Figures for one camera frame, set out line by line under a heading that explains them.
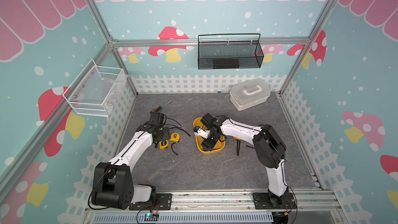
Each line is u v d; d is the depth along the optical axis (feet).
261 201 2.44
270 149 1.73
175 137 3.09
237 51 3.14
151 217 2.38
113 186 1.37
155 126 2.08
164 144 3.01
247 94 3.46
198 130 2.73
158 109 3.58
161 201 2.44
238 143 3.10
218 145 3.07
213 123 2.29
